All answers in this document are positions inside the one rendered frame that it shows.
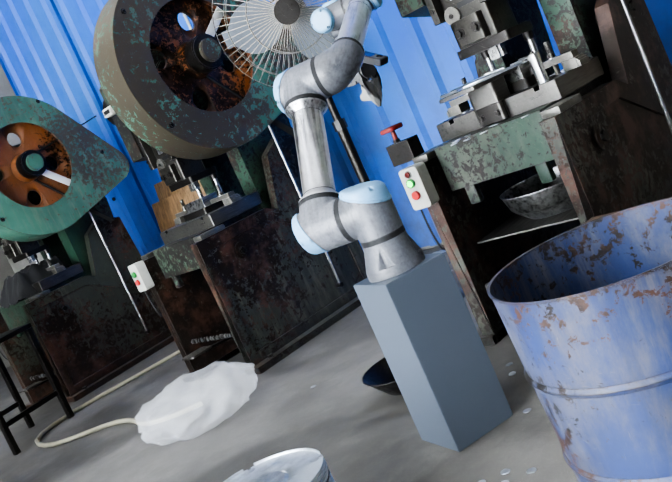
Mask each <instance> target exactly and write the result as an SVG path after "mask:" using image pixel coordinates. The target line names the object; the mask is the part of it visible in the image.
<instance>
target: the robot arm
mask: <svg viewBox="0 0 672 482"><path fill-rule="evenodd" d="M382 3H383V1H382V0H331V1H329V2H327V3H325V4H324V5H323V6H322V7H321V8H319V9H317V10H315V11H314V12H313V13H312V15H311V26H312V27H313V29H314V30H315V31H317V32H319V33H324V34H326V33H329V32H332V34H333V37H334V39H335V41H334V42H333V43H332V45H331V47H330V48H329V49H327V50H326V51H324V52H322V53H320V54H318V55H316V56H314V57H312V58H310V59H308V60H306V61H304V62H302V63H300V64H298V65H296V66H294V67H291V68H288V69H286V70H285V71H284V72H282V73H281V74H279V75H278V76H277V77H276V79H275V81H274V85H273V93H274V98H275V101H277V106H278V107H279V109H280V110H281V111H282V112H283V113H284V114H286V116H287V117H288V118H290V119H291V120H292V124H293V131H294V138H295V144H296V151H297V158H298V165H299V172H300V179H301V185H302V192H303V197H302V198H301V199H300V200H299V202H298V206H299V213H297V214H295V216H293V219H292V229H293V232H294V235H295V237H296V239H297V240H298V242H299V243H300V245H301V246H302V247H303V248H304V249H305V250H306V251H307V252H309V253H311V254H320V253H323V252H329V251H330V250H332V249H335V248H337V247H340V246H343V245H345V244H348V243H351V242H354V241H356V240H359V241H360V244H361V246H362V248H363V251H364V257H365V267H366V274H367V277H368V279H369V281H370V282H372V283H374V282H380V281H384V280H387V279H390V278H393V277H395V276H398V275H400V274H402V273H404V272H406V271H408V270H410V269H412V268H414V267H416V266H417V265H419V264H420V263H421V262H423V261H424V260H425V256H424V253H423V251H422V249H421V248H420V247H419V246H418V245H417V244H416V242H415V241H414V240H413V239H412V238H411V237H410V236H409V235H408V233H407V232H406V230H405V227H404V225H403V223H402V220H401V218H400V216H399V214H398V211H397V209H396V207H395V204H394V202H393V200H392V195H391V194H390V193H389V191H388V189H387V187H386V185H385V184H384V183H383V182H382V181H379V180H374V181H368V182H364V183H360V184H357V185H354V186H351V187H348V188H346V189H344V190H342V191H340V192H339V193H338V192H336V189H335V183H334V177H333V171H332V165H331V159H330V153H329V147H328V140H327V134H326V128H325V122H324V116H323V115H324V114H325V113H326V111H327V109H328V106H327V98H329V97H331V96H333V95H335V94H337V93H339V92H341V91H342V90H344V89H345V88H346V87H351V86H354V85H356V84H358V83H360V85H361V88H362V94H361V95H360V98H361V100H362V101H373V103H374V104H375V105H377V106H378V107H380V106H382V82H381V78H380V75H379V73H378V71H377V69H376V68H375V66H379V67H380V66H382V65H385V64H387V63H388V56H385V55H381V54H377V53H372V52H368V51H364V47H363V45H364V41H365V37H366V33H367V29H368V25H369V22H370V18H371V14H372V11H373V10H376V9H377V8H379V7H381V6H382ZM374 65H375V66H374ZM369 78H371V79H372V80H369ZM368 80H369V81H368Z"/></svg>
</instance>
